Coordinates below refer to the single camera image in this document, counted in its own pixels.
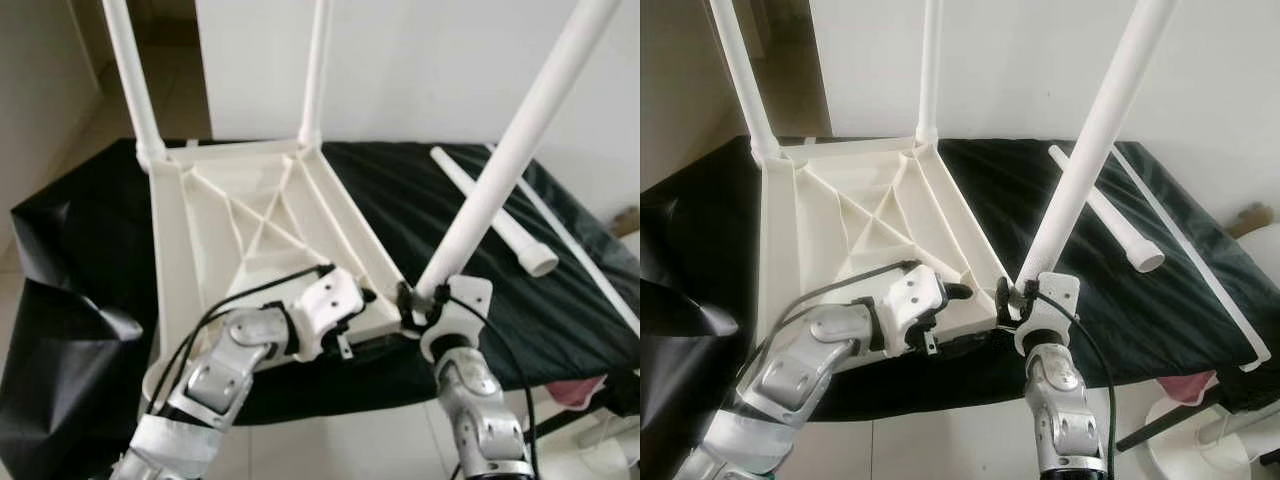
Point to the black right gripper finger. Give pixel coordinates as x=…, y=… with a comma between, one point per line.
x=406, y=298
x=1003, y=293

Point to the brown wooden object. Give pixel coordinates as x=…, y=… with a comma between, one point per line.
x=627, y=220

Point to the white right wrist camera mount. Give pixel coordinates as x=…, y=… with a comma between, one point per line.
x=1050, y=305
x=460, y=310

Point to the white plastic table top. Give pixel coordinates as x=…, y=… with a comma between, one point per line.
x=810, y=200
x=200, y=200

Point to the pink rounded object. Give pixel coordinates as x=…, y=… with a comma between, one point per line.
x=1185, y=386
x=575, y=390

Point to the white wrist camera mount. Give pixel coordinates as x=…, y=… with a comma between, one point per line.
x=325, y=305
x=910, y=300
x=1050, y=305
x=460, y=310

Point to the black metal table leg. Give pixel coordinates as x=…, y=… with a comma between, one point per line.
x=565, y=420
x=1165, y=425

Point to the black tablecloth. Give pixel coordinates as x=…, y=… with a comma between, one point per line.
x=700, y=250
x=70, y=250

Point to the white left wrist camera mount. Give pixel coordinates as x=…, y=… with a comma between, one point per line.
x=910, y=300
x=325, y=305

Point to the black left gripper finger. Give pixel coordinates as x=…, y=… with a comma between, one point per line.
x=958, y=291
x=368, y=295

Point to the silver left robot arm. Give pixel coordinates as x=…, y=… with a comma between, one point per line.
x=800, y=365
x=220, y=370

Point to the white tape strip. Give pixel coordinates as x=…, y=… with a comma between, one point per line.
x=1180, y=238
x=580, y=250

